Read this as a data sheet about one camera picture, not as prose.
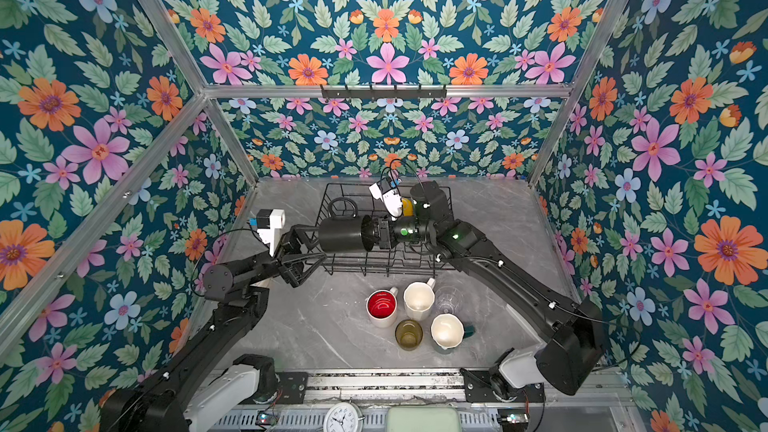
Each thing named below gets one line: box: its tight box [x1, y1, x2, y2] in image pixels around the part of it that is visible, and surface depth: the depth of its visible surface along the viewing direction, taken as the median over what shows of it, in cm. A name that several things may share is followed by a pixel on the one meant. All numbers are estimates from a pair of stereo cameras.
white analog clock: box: [323, 397, 366, 432], surface depth 68 cm
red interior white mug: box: [365, 287, 398, 329], surface depth 84 cm
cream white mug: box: [403, 277, 436, 321], surface depth 82 cm
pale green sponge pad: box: [386, 406, 462, 432], surface depth 69 cm
